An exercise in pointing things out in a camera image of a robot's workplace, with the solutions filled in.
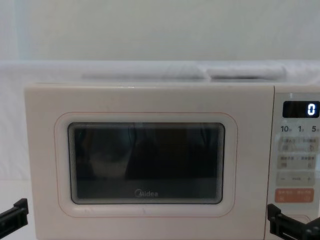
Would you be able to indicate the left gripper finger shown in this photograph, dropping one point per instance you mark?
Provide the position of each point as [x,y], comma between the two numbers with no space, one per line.
[20,211]

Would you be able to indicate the cream microwave oven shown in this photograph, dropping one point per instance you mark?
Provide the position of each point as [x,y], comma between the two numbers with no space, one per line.
[150,100]

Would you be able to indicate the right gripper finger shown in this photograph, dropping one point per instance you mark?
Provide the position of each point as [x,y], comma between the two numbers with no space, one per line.
[287,227]

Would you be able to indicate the oven control panel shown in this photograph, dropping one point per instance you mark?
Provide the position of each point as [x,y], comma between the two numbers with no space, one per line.
[295,155]

